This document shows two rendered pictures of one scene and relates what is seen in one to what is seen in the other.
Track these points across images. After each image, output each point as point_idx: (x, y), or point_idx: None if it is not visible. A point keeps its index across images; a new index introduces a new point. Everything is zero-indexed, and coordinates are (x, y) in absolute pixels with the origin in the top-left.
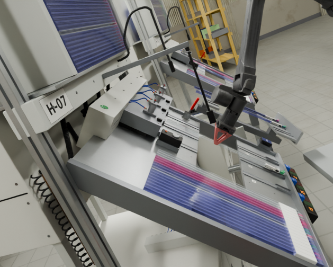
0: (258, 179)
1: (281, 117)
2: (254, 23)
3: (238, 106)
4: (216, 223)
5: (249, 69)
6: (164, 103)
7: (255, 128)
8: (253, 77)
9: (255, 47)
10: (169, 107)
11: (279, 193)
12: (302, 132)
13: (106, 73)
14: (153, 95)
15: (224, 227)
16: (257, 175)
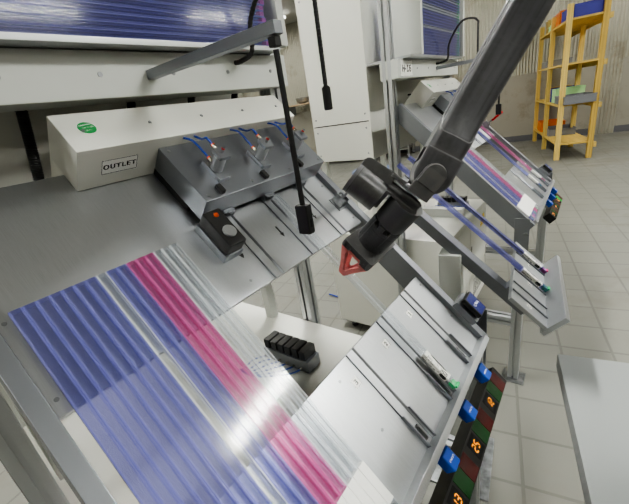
0: (373, 379)
1: (555, 268)
2: (515, 23)
3: (392, 218)
4: (82, 473)
5: (451, 140)
6: (286, 164)
7: (483, 269)
8: (454, 164)
9: (492, 90)
10: (288, 173)
11: (396, 433)
12: (566, 318)
13: (150, 70)
14: (280, 145)
15: (97, 491)
16: (382, 368)
